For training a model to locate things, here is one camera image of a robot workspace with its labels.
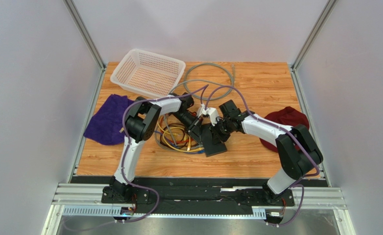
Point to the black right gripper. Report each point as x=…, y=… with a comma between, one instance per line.
x=216, y=132

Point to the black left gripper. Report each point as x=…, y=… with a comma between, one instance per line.
x=195, y=127

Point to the black network switch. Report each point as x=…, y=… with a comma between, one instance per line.
x=209, y=148

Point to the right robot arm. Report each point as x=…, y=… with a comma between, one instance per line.
x=297, y=150

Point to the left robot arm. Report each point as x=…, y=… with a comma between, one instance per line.
x=139, y=121

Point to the white perforated plastic basket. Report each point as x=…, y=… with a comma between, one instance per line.
x=148, y=74

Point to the purple cloth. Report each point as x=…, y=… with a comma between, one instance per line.
x=105, y=127

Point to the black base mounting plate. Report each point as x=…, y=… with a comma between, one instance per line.
x=244, y=196

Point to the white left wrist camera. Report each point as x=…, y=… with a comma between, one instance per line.
x=202, y=111

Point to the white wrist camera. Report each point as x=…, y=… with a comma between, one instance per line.
x=213, y=115
x=202, y=111

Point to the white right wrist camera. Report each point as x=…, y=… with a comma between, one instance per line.
x=213, y=115

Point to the aluminium frame rail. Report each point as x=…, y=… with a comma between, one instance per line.
x=193, y=201

